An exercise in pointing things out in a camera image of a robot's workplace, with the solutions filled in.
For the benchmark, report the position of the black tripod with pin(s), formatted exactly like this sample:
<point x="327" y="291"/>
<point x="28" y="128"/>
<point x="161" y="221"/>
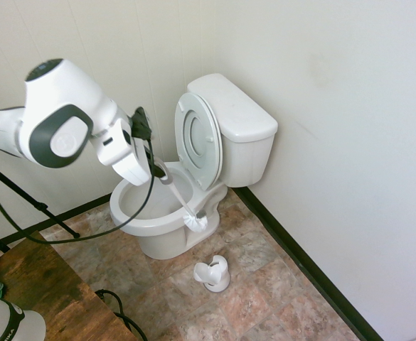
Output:
<point x="22" y="193"/>

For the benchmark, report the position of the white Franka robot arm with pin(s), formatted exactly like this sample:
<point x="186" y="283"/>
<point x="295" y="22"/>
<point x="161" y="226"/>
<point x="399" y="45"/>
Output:
<point x="69" y="96"/>

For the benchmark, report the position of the white ceramic toilet bowl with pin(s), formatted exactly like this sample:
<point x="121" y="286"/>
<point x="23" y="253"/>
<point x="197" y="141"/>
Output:
<point x="165" y="234"/>

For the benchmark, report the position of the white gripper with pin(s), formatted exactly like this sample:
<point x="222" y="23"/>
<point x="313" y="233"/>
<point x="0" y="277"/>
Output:
<point x="122" y="152"/>

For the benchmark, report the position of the black baseboard behind toilet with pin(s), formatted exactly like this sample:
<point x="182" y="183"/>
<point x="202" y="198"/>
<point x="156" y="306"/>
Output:
<point x="300" y="248"/>

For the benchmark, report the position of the dark wooden table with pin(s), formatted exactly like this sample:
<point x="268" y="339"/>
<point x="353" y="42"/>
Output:
<point x="58" y="295"/>

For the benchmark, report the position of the white toilet tank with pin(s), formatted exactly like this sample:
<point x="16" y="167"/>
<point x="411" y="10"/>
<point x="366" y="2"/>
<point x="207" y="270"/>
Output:
<point x="246" y="163"/>

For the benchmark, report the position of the white toilet tank lid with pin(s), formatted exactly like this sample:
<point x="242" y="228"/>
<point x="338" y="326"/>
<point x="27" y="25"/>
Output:
<point x="236" y="106"/>

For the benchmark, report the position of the white raised toilet seat lid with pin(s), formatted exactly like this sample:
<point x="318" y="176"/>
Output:
<point x="197" y="138"/>

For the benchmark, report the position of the black baseboard along panelled wall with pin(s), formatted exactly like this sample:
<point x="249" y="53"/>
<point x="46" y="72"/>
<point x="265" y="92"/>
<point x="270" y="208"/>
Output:
<point x="69" y="215"/>

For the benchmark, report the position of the white plastic brush holder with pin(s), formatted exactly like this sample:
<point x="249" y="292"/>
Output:
<point x="211" y="277"/>

